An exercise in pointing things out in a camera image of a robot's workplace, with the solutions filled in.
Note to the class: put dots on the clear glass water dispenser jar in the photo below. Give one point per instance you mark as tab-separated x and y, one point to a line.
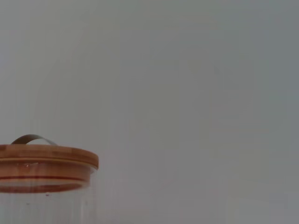
46	207

